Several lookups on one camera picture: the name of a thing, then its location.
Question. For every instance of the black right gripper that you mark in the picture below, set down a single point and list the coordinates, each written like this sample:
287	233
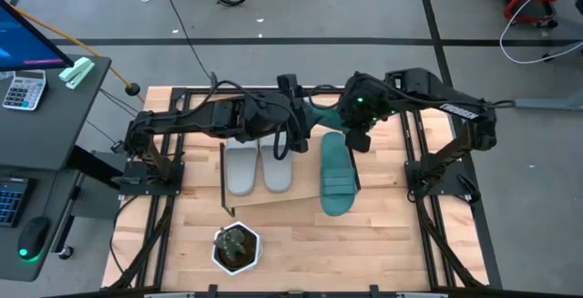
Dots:
360	116

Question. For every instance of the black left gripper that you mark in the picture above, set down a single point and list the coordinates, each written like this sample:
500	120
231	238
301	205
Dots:
301	125

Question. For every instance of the green slide sandal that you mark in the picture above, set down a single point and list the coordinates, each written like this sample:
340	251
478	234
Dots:
329	119
337	179

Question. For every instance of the grey slide sandal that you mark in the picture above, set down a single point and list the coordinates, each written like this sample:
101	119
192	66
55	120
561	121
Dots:
277	175
241	170

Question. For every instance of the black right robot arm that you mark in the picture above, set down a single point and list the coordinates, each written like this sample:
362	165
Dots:
455	106

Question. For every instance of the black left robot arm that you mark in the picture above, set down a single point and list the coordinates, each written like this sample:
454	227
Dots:
205	120

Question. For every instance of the white hexagonal plant pot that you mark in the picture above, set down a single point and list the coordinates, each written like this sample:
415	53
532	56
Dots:
260	249

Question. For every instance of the small green cactus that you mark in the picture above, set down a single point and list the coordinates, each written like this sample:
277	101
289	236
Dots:
230	243

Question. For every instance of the grey metal stand base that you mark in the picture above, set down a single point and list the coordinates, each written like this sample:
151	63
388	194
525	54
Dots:
546	103

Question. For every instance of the mint green stapler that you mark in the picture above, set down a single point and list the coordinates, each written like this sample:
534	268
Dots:
76	73

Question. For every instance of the dark grey desk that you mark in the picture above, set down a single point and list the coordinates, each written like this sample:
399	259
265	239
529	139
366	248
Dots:
45	138

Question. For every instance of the grey desk calculator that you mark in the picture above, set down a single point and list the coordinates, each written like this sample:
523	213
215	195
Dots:
25	89

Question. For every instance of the black computer monitor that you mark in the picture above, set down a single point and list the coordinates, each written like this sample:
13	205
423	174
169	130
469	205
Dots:
23	43

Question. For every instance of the black computer mouse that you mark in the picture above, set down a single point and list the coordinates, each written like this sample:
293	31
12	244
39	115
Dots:
33	239

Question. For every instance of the black backlit keyboard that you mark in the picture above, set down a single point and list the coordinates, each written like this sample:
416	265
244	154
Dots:
11	202

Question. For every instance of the wooden shelf black metal frame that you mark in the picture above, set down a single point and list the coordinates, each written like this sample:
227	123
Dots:
305	184

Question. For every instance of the black table rail frame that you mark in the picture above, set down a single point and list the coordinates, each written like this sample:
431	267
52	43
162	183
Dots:
193	91

